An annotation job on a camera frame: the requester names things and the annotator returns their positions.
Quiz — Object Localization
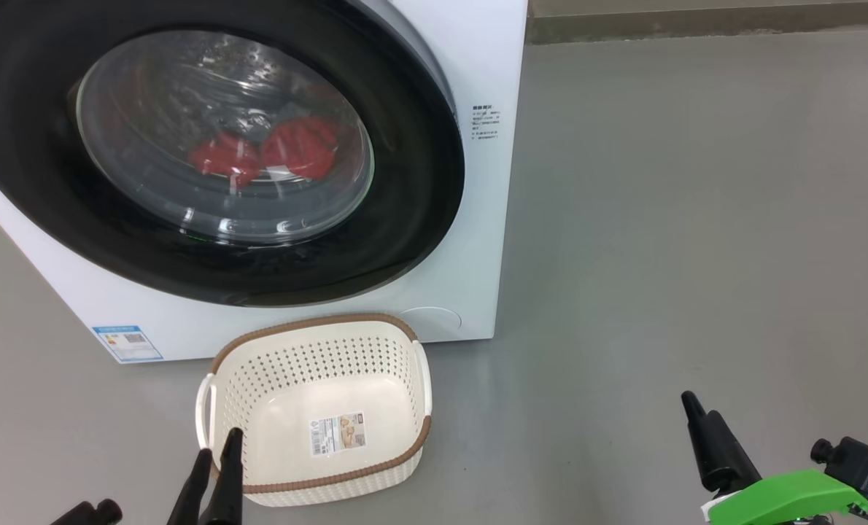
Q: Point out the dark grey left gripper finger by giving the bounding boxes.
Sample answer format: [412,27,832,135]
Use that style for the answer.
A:
[201,428,244,525]
[168,448,213,525]

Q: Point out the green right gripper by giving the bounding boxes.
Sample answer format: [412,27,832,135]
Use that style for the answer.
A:
[681,392,868,525]

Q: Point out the red and white garment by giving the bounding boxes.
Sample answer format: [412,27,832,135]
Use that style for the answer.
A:
[188,117,344,192]

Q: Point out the black glass washer door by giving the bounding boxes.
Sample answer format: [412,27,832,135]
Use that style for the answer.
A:
[0,0,466,307]

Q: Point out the printed product label sticker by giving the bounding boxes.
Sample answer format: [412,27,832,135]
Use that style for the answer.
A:
[310,413,367,457]

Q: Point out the cream laundry basket brown rim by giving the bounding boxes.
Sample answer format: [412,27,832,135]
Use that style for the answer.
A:
[195,314,433,508]

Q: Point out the white front-load washing machine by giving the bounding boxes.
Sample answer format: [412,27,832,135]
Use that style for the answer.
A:
[0,0,528,364]

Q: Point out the blue energy label sticker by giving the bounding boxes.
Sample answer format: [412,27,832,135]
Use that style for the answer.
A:
[91,324,165,363]

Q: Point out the round drain filter cover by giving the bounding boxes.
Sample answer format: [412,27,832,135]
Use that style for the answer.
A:
[398,306,462,342]

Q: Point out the white text sticker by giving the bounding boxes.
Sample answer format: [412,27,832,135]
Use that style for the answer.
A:
[470,104,502,143]

